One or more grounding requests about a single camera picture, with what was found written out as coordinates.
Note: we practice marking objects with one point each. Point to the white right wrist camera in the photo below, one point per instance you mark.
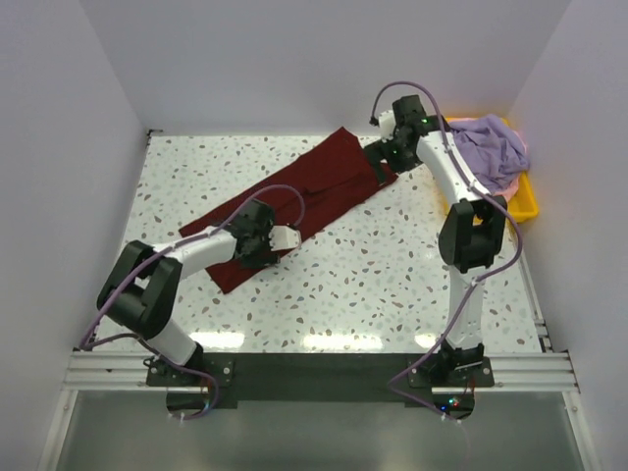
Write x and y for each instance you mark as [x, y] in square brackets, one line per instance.
[385, 123]

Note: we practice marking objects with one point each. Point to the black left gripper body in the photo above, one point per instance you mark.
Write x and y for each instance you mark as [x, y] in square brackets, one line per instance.
[262, 246]

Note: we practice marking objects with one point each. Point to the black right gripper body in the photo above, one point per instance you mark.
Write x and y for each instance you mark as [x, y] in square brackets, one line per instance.
[397, 157]

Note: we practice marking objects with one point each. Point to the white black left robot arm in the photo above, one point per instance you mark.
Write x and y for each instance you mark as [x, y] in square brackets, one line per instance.
[141, 290]

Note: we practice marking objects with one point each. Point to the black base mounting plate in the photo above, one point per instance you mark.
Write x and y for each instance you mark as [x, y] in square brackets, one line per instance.
[306, 377]

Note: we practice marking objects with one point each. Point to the yellow plastic bin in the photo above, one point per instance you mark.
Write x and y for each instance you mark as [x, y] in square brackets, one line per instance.
[523, 206]

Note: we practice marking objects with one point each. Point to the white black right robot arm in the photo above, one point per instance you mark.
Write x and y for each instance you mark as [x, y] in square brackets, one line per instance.
[470, 238]

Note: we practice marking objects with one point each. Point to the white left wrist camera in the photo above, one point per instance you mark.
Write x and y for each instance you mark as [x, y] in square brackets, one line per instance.
[282, 238]

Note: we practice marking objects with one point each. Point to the pink t shirt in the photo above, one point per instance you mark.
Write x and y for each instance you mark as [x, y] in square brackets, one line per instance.
[513, 187]

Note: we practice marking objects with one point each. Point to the lavender t shirt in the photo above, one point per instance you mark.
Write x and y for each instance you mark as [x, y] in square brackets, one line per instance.
[491, 150]

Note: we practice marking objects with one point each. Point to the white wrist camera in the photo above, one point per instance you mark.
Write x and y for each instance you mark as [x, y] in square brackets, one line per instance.
[282, 238]
[385, 123]

